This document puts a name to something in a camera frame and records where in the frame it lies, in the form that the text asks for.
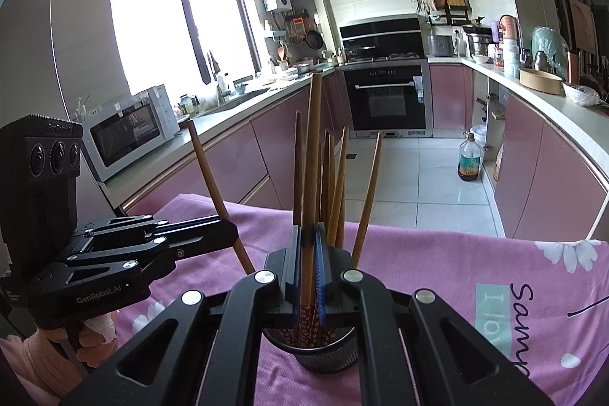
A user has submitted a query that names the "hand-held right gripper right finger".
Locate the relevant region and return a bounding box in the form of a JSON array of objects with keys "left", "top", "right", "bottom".
[{"left": 314, "top": 223, "right": 555, "bottom": 406}]

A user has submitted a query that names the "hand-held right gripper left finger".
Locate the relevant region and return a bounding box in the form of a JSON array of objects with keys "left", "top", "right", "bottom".
[{"left": 59, "top": 224, "right": 305, "bottom": 406}]

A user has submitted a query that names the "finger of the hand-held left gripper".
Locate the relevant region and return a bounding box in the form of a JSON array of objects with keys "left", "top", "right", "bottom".
[
  {"left": 64, "top": 228, "right": 239, "bottom": 280},
  {"left": 76, "top": 215, "right": 235, "bottom": 240}
]

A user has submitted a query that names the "red-tipped wooden chopstick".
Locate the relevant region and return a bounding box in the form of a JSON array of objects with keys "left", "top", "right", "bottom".
[
  {"left": 299, "top": 74, "right": 324, "bottom": 347},
  {"left": 351, "top": 131, "right": 384, "bottom": 269},
  {"left": 188, "top": 122, "right": 256, "bottom": 276},
  {"left": 333, "top": 126, "right": 348, "bottom": 247}
]

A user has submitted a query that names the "black mesh pen holder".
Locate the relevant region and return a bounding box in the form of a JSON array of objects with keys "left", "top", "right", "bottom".
[{"left": 261, "top": 324, "right": 361, "bottom": 374}]

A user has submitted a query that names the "person's left hand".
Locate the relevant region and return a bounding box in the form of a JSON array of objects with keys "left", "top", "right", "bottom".
[{"left": 78, "top": 311, "right": 118, "bottom": 346}]

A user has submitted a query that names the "pink kitchen base cabinet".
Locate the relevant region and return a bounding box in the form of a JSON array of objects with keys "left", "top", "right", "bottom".
[
  {"left": 107, "top": 73, "right": 348, "bottom": 217},
  {"left": 428, "top": 62, "right": 609, "bottom": 240}
]

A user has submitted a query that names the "pink floral tablecloth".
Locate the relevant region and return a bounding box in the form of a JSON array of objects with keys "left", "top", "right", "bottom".
[{"left": 114, "top": 194, "right": 609, "bottom": 406}]

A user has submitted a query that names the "white microwave oven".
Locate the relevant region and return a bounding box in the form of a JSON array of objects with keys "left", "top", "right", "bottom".
[{"left": 86, "top": 83, "right": 182, "bottom": 183}]

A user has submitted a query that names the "kitchen sink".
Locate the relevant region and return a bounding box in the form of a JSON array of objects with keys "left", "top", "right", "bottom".
[{"left": 212, "top": 88, "right": 267, "bottom": 112}]

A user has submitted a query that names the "kitchen faucet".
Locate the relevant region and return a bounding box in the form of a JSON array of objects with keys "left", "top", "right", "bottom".
[{"left": 194, "top": 23, "right": 234, "bottom": 100}]

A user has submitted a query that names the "cooking oil bottle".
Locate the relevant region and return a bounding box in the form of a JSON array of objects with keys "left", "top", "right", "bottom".
[{"left": 458, "top": 132, "right": 483, "bottom": 183}]

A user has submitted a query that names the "black built-in oven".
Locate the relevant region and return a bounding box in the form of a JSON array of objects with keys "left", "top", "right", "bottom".
[{"left": 341, "top": 61, "right": 434, "bottom": 139}]

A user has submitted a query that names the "kitchen window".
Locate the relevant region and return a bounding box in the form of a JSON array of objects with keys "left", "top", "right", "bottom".
[{"left": 107, "top": 0, "right": 260, "bottom": 97}]

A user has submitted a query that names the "hanging frying pan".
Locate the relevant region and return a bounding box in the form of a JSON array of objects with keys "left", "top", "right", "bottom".
[{"left": 304, "top": 18, "right": 324, "bottom": 51}]

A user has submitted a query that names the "gas cooktop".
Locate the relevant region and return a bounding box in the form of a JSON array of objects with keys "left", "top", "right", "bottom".
[{"left": 343, "top": 51, "right": 424, "bottom": 64}]

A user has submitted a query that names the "black range hood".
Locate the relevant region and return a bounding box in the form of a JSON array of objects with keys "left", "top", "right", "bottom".
[{"left": 339, "top": 17, "right": 425, "bottom": 55}]

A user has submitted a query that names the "stainless steel pot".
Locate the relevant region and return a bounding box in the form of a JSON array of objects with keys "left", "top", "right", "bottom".
[{"left": 466, "top": 32, "right": 493, "bottom": 57}]

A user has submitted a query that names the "round beige basin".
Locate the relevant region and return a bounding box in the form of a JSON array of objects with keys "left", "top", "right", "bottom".
[{"left": 518, "top": 67, "right": 564, "bottom": 95}]

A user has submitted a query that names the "white plastic bag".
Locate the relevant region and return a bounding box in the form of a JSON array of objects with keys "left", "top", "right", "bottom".
[{"left": 563, "top": 83, "right": 601, "bottom": 107}]

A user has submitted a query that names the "teal plastic covered appliance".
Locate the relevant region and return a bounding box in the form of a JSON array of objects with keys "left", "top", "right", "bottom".
[{"left": 532, "top": 25, "right": 569, "bottom": 76}]

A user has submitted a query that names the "black wall rack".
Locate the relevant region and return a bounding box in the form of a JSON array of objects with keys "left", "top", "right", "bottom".
[{"left": 413, "top": 0, "right": 469, "bottom": 29}]

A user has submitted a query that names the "framed wall picture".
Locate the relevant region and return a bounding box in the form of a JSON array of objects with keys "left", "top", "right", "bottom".
[{"left": 568, "top": 0, "right": 595, "bottom": 55}]

